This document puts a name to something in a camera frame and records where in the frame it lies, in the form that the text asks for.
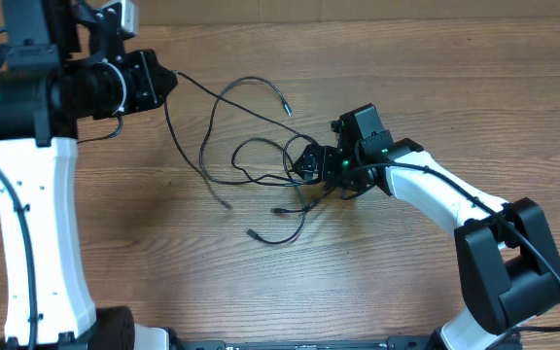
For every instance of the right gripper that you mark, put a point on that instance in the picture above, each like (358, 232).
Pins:
(310, 161)

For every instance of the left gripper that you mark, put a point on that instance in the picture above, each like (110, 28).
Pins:
(143, 66)

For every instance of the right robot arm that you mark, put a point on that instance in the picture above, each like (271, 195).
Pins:
(508, 262)

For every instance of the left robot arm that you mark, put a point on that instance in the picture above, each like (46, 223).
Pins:
(63, 61)

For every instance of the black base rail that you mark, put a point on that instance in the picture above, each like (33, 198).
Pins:
(304, 345)

